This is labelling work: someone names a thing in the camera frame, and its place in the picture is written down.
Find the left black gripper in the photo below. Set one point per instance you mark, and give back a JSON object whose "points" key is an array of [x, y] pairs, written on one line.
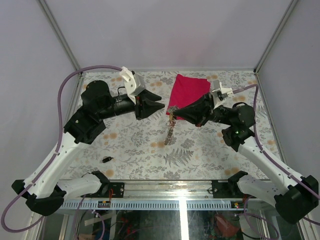
{"points": [[144, 107]]}

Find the left aluminium frame post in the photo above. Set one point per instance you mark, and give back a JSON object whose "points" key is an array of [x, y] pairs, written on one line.
{"points": [[47, 12]]}

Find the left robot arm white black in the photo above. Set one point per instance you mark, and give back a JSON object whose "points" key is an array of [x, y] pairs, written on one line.
{"points": [[45, 191]]}

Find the right aluminium frame post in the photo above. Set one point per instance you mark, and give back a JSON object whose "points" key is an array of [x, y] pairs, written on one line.
{"points": [[276, 34]]}

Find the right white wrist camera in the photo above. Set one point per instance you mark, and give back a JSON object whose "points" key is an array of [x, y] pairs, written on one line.
{"points": [[219, 93]]}

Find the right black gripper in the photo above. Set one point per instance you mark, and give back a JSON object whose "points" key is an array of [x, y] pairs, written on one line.
{"points": [[199, 113]]}

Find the perforated cable duct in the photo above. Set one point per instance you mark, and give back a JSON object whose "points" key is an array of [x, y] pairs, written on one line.
{"points": [[200, 205]]}

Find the aluminium frame post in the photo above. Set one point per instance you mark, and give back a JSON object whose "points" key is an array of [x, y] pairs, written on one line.
{"points": [[47, 12], [276, 34]]}

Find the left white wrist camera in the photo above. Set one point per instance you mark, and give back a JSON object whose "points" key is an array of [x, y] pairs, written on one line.
{"points": [[133, 83]]}

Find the red folded cloth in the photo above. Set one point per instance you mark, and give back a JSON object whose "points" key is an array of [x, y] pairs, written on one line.
{"points": [[187, 90]]}

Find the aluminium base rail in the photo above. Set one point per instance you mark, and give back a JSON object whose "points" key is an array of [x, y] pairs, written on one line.
{"points": [[170, 189]]}

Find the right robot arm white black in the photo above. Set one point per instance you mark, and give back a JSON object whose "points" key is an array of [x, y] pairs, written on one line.
{"points": [[292, 194]]}

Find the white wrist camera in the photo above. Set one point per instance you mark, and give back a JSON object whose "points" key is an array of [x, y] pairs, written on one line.
{"points": [[133, 83], [219, 93]]}

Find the small black key fob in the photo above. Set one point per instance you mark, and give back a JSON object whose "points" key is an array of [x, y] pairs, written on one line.
{"points": [[107, 159]]}

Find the round metal key ring disc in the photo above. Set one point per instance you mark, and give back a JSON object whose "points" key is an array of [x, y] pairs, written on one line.
{"points": [[171, 125]]}

